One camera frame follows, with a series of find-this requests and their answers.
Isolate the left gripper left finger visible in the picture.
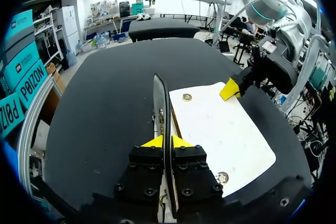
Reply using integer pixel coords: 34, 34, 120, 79
113, 134, 164, 204

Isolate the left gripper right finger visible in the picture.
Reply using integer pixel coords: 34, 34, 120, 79
171, 135, 224, 206

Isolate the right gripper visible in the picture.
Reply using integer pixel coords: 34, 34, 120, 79
219, 36, 299, 102

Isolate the person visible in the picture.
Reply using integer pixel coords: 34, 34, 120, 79
240, 16, 257, 35

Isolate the white cable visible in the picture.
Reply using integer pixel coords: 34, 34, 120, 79
216, 0, 279, 49

